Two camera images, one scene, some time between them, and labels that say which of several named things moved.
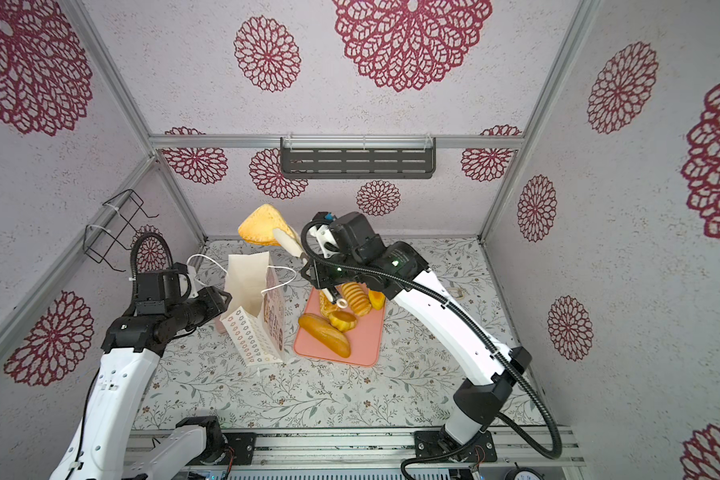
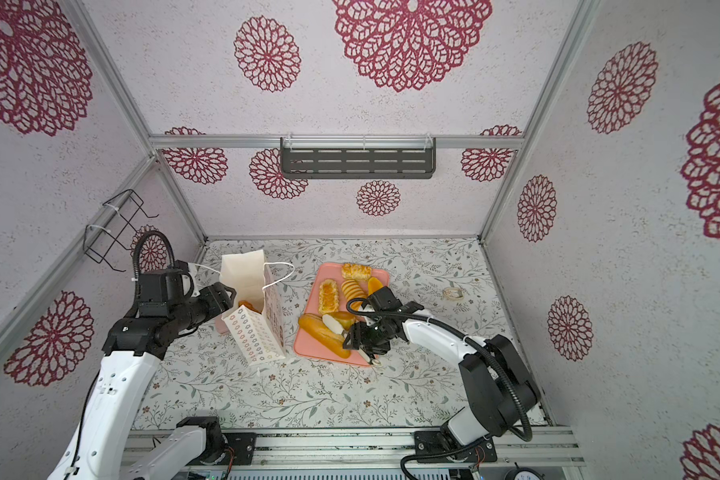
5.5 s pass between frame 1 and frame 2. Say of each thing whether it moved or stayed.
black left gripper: stayed
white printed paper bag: stayed
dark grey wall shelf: stayed
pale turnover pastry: moved
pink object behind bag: stayed
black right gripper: moved
